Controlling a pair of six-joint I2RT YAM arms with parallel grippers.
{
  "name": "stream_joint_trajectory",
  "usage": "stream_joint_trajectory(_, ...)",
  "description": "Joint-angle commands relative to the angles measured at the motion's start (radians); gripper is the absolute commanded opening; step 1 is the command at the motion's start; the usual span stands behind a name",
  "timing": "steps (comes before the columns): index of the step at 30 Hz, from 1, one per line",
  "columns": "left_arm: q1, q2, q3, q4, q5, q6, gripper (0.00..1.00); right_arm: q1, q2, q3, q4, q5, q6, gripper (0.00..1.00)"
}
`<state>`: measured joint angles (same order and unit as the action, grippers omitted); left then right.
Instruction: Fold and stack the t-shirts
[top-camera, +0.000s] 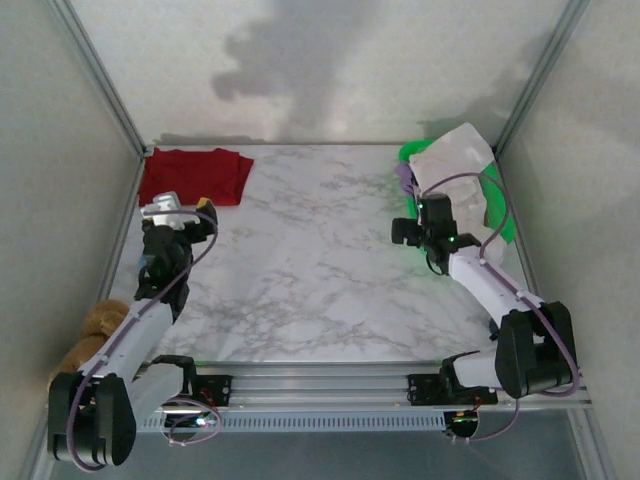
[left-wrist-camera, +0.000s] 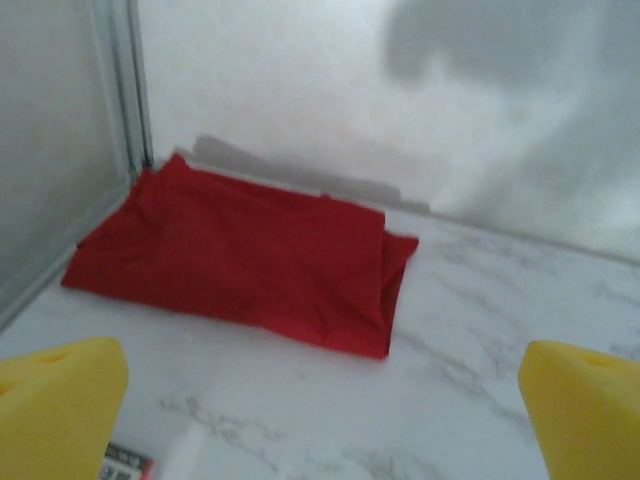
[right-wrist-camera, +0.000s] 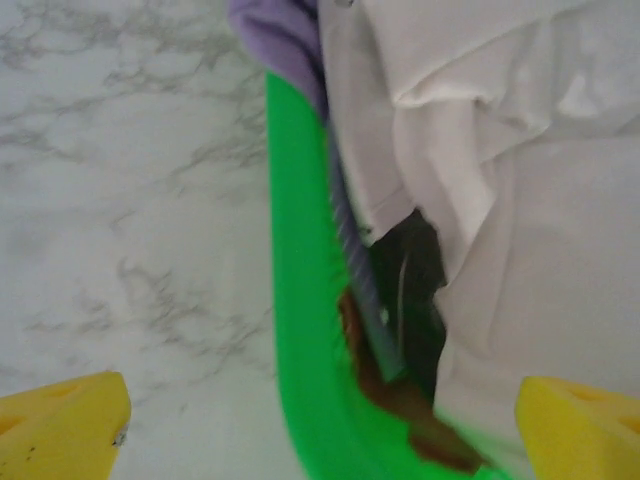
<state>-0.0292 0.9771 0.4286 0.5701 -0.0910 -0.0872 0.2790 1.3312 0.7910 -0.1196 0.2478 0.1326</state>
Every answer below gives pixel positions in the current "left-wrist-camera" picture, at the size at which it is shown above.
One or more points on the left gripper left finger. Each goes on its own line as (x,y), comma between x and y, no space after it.
(55,410)

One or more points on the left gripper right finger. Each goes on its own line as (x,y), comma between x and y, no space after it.
(585,415)

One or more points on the red t-shirt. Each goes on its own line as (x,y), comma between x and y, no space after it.
(240,260)

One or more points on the printed card packet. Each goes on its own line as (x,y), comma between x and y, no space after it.
(125,465)

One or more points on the aluminium table edge rail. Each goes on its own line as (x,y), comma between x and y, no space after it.
(30,292)

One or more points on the aluminium frame post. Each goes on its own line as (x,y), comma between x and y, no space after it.
(122,75)

